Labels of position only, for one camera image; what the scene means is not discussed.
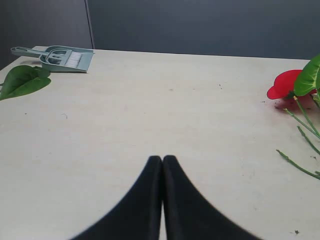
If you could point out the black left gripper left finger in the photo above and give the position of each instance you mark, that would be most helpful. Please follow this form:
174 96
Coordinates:
138 214

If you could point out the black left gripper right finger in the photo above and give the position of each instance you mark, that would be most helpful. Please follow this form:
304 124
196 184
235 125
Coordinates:
188 215

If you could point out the artificial red flower green stems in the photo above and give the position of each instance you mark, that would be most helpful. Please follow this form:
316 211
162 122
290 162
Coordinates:
296 83

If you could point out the small green hand brush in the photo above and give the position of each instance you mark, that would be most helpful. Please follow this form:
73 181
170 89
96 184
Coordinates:
59 56

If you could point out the green plastic dustpan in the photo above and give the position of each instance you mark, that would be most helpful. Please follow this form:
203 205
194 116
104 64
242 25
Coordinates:
87 55

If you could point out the loose green artificial leaf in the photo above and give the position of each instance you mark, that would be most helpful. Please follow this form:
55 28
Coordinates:
22 80

